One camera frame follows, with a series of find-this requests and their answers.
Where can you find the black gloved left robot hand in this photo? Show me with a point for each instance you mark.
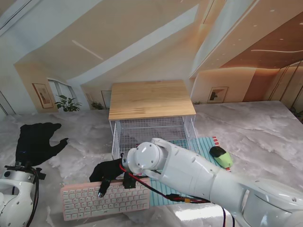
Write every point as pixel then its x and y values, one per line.
pixel 35 144

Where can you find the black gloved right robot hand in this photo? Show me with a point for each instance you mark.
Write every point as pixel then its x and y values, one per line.
pixel 106 170

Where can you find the pink white keyboard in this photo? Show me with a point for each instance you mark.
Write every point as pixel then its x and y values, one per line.
pixel 94 203

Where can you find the teal striped mouse pad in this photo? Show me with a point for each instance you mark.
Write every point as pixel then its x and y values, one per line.
pixel 206 149

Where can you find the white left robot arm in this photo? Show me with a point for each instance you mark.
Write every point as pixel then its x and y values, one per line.
pixel 16 196

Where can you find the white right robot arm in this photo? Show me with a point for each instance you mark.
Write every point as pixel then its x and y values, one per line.
pixel 201 179

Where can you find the small green object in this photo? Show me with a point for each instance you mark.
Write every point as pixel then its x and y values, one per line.
pixel 226 160

